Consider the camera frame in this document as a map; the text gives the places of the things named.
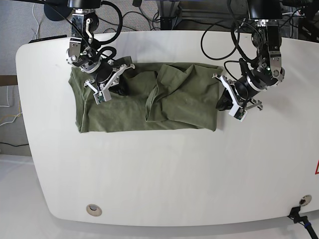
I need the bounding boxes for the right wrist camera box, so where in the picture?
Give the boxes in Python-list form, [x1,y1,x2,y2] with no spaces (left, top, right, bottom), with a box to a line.
[93,89,112,105]

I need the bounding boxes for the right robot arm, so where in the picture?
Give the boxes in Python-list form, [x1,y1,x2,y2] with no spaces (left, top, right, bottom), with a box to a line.
[67,0,129,96]

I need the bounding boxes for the black flat bar on floor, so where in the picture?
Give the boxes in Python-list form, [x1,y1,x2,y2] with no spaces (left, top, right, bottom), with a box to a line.
[28,34,67,44]

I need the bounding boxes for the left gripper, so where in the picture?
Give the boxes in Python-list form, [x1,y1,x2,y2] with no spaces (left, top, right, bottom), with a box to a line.
[212,74,263,111]

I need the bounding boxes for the black metal frame post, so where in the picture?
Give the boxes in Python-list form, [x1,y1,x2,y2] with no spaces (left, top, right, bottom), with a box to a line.
[156,0,180,31]

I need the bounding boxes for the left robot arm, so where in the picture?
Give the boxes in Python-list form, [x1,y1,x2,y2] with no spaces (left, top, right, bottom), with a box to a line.
[231,0,285,107]

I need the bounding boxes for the left table cable grommet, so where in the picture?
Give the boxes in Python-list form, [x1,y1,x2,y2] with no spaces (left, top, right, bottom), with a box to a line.
[86,204,102,217]

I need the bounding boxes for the right table cable grommet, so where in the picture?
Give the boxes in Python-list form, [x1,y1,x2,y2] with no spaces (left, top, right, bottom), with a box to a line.
[299,195,312,207]

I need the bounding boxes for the olive green T-shirt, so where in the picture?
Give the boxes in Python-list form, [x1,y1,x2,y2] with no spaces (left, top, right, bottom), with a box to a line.
[69,63,222,133]

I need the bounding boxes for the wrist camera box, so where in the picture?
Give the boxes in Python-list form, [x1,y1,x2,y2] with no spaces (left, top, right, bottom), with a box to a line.
[228,105,248,122]
[93,89,112,105]

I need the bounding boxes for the red warning triangle sticker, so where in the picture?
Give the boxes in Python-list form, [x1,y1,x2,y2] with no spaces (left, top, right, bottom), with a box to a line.
[315,161,319,175]

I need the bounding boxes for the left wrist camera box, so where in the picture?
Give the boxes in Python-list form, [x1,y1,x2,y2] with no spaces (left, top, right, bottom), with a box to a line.
[228,105,248,122]

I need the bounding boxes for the white cable on floor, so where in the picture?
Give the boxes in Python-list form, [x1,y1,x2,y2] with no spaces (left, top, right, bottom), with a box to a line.
[30,3,40,39]

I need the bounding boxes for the black clamp with cable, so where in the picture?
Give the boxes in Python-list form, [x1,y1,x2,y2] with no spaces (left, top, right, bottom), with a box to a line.
[288,206,318,239]

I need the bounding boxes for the round black stand base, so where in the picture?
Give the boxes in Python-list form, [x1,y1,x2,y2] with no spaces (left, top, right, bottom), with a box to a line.
[44,0,72,21]

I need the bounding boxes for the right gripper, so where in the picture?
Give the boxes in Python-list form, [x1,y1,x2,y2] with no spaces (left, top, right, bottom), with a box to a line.
[86,62,135,96]

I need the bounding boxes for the table cable grommet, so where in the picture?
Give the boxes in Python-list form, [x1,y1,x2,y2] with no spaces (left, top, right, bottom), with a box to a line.
[299,195,312,207]
[86,204,102,217]

